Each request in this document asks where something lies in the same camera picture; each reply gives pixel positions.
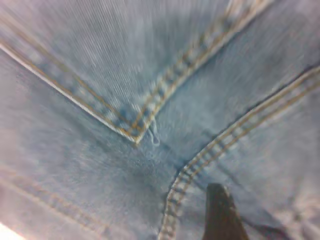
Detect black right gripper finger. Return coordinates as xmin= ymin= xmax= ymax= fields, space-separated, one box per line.
xmin=201 ymin=183 xmax=251 ymax=240

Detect blue denim jeans with print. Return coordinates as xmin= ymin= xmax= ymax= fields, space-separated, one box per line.
xmin=0 ymin=0 xmax=320 ymax=240

